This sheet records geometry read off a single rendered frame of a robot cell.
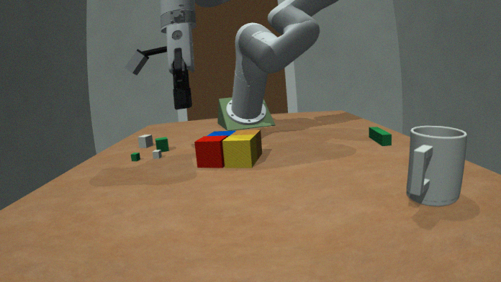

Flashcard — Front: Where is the red cube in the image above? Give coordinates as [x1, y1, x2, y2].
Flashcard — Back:
[194, 135, 228, 168]

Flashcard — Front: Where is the yellow cube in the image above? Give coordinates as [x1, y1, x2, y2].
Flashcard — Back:
[222, 135, 258, 168]

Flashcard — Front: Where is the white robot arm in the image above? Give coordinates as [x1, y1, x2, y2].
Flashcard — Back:
[125, 0, 338, 125]

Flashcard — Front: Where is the grey mug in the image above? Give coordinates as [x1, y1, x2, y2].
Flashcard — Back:
[407, 126, 467, 206]

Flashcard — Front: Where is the blue cube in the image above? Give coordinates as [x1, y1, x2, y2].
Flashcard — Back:
[208, 131, 236, 136]

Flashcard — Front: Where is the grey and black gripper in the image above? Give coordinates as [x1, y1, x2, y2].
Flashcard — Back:
[161, 22, 197, 109]

